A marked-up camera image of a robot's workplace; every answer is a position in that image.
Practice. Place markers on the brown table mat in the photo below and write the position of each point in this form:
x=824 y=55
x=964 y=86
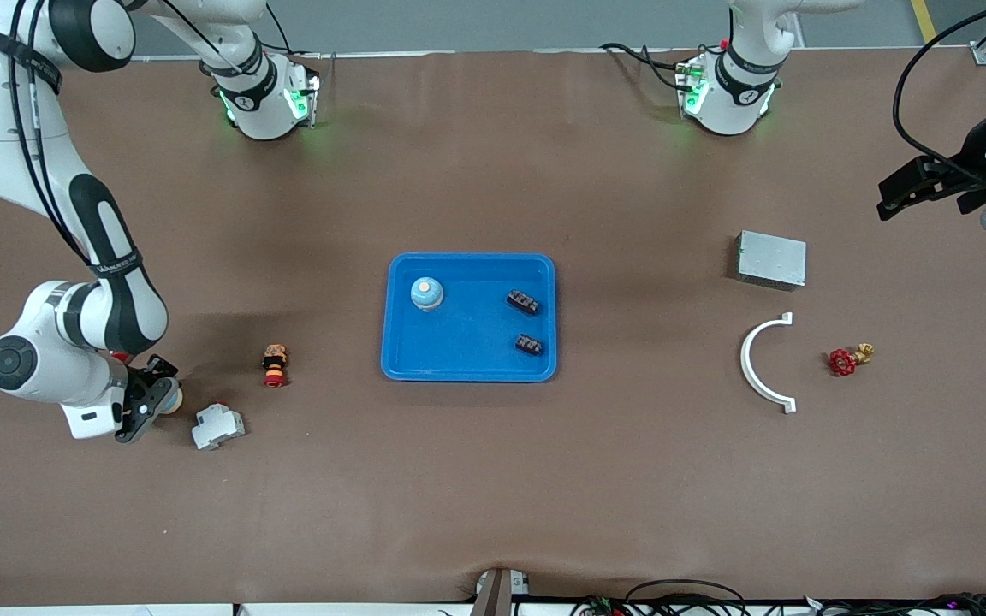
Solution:
x=493 y=479

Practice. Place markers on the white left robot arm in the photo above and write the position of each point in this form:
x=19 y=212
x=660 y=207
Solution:
x=733 y=94

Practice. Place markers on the black terminal block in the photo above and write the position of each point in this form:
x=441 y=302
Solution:
x=523 y=302
x=530 y=346

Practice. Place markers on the blue bell with beige base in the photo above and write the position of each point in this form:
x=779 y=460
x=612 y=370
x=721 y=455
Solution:
x=173 y=400
x=426 y=295

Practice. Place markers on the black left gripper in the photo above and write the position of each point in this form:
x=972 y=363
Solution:
x=971 y=157

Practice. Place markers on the grey metal box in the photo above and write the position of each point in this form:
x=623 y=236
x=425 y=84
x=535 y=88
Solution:
x=771 y=261

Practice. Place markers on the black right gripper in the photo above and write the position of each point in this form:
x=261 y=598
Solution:
x=154 y=370

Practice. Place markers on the grey metal mount post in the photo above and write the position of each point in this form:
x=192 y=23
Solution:
x=497 y=595

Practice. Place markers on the red orange push button switch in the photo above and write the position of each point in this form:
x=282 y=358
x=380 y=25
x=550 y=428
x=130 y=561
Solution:
x=275 y=359

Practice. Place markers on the white circuit breaker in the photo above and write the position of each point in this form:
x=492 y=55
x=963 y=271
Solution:
x=215 y=428

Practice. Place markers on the blue plastic tray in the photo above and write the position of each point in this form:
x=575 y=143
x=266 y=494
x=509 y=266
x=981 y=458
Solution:
x=467 y=342

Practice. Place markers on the white curved plastic bracket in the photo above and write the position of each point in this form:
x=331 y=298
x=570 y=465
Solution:
x=746 y=359

